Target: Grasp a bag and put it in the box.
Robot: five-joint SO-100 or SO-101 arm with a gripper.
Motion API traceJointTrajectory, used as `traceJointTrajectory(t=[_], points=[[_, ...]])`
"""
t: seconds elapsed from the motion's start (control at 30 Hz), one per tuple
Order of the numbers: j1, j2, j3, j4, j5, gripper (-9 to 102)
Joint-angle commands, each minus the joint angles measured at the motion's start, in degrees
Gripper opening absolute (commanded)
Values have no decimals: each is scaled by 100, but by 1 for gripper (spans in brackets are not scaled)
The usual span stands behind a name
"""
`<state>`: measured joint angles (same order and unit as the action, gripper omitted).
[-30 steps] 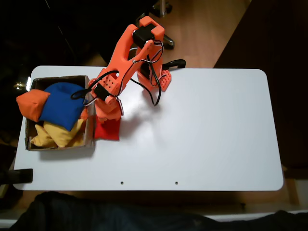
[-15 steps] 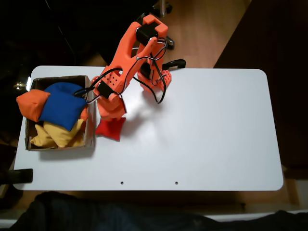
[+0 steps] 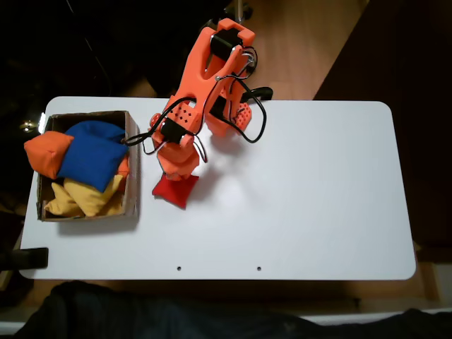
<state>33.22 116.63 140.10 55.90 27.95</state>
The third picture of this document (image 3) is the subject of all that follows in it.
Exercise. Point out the brown cardboard box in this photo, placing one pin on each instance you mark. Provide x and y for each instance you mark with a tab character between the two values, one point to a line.
131	176

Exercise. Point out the grey office chair base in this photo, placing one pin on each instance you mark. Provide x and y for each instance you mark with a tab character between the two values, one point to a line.
244	8

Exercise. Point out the large orange bean bag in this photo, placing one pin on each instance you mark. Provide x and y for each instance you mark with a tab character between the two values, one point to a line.
44	152

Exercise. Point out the small orange bean bag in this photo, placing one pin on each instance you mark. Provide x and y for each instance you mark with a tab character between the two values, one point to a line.
123	169

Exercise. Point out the blue bean bag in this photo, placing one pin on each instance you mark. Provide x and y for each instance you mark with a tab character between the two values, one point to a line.
92	155

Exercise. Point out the black clamp at table corner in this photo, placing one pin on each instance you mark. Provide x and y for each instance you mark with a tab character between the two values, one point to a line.
31	257

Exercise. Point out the yellow bean bag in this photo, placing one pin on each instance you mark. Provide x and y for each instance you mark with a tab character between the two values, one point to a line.
58	205
90	199

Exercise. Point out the red bean bag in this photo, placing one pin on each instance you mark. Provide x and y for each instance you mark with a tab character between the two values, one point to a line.
174	194

